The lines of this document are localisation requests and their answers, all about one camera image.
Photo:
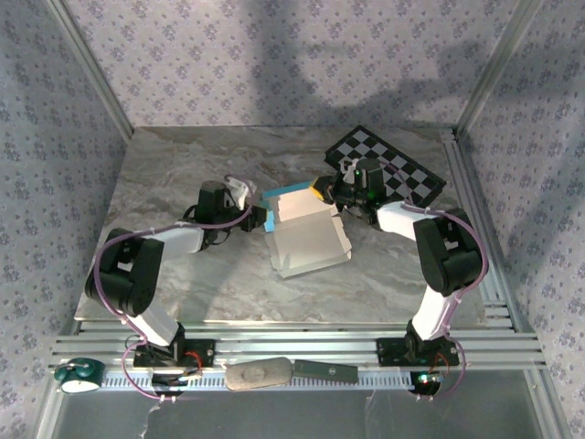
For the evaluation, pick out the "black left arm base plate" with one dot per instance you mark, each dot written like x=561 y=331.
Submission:
x=205 y=354

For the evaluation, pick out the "black white checkerboard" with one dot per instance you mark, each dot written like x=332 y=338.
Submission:
x=407 y=176

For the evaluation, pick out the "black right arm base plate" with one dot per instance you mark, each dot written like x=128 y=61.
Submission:
x=388 y=352

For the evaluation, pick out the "aluminium frame post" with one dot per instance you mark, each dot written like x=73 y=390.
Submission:
x=498 y=59
x=91 y=68

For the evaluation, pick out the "aluminium front rails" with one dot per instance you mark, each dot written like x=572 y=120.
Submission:
x=297 y=343

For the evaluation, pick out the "aluminium side rails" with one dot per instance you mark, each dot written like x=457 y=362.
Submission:
x=461 y=160

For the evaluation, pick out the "black flat bar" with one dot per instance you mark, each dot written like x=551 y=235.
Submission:
x=324 y=371

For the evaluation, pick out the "green white tape dispenser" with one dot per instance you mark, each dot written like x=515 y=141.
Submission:
x=77 y=377

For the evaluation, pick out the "blue and white paper box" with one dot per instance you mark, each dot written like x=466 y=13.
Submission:
x=306 y=238

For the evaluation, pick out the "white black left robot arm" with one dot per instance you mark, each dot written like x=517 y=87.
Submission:
x=132 y=270

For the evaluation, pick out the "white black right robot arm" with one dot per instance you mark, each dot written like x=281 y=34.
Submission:
x=448 y=256

